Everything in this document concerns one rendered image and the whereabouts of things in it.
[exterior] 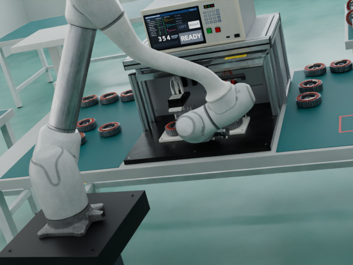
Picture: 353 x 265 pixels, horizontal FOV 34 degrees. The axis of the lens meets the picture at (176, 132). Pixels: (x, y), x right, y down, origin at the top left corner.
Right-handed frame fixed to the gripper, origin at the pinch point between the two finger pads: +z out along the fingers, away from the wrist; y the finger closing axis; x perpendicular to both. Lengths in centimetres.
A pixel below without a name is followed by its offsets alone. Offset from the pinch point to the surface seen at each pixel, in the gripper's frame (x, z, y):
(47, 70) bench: 138, 375, -303
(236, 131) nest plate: 2.2, 15.7, 3.9
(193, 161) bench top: -9.4, 2.6, -12.1
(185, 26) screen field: 50, 11, -14
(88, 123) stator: 18, 42, -79
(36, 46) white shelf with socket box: 61, 37, -105
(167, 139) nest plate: 2.2, 15.9, -27.2
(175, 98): 20.5, 19.6, -23.4
